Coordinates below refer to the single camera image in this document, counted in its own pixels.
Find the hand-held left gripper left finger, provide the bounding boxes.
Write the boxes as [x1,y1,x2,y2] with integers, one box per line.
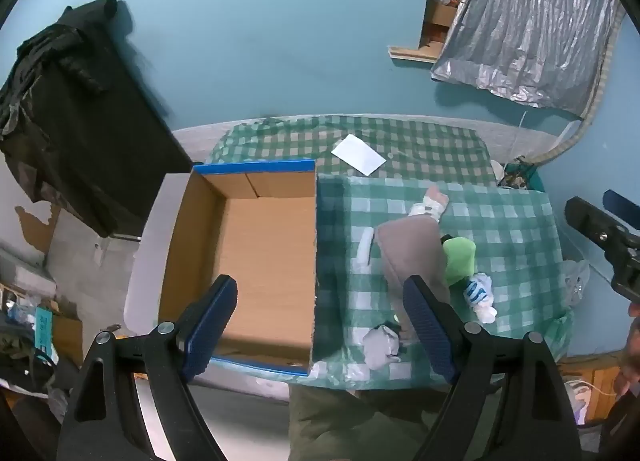
[56,275,238,461]

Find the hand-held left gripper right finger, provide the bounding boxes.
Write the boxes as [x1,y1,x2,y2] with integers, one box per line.
[402,275,583,461]

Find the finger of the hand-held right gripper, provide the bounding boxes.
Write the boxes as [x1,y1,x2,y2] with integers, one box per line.
[565,197,628,252]
[602,189,640,232]

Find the grey white cloth bundle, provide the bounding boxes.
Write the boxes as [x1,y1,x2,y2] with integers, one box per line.
[361,322,403,370]

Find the light green cloth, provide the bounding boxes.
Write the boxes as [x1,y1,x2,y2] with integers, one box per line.
[442,236,476,287]

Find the grey brown cloth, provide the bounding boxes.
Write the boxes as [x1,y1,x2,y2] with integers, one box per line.
[375,215,451,337]

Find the cardboard box with blue outside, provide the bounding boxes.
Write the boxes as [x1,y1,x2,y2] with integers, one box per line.
[159,159,319,376]

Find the person's right hand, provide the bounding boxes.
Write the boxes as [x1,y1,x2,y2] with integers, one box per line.
[617,303,640,394]

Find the clear plastic bag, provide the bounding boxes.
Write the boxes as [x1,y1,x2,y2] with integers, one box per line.
[562,258,591,307]

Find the blue white wrapped packet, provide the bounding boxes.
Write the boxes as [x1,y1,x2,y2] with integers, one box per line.
[461,272,498,324]

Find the green white checkered tablecloth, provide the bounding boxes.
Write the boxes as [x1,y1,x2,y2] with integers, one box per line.
[312,173,576,392]

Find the white plastic strip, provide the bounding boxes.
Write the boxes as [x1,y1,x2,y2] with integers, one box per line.
[352,228,377,272]

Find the olive green pants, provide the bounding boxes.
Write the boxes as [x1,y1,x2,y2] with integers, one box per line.
[289,383,501,461]

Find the white plastic bag bundle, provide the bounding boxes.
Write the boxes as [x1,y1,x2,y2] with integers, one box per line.
[407,184,449,224]

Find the teal packet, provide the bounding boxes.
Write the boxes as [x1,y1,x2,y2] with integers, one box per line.
[35,308,56,359]

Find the green beige checkered tablecloth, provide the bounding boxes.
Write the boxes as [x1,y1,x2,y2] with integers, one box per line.
[202,114,497,186]

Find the white paper sheet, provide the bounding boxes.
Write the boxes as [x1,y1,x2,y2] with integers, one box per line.
[331,135,387,176]

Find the silver foil mat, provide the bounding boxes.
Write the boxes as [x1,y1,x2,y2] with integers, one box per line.
[431,0,628,164]

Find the dark hanging cloth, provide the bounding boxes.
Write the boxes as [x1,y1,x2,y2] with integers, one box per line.
[0,0,193,237]

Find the wooden board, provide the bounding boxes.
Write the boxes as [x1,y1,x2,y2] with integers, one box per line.
[389,43,443,62]

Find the brown cardboard carton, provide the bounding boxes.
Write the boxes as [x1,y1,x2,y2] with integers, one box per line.
[422,1,458,49]

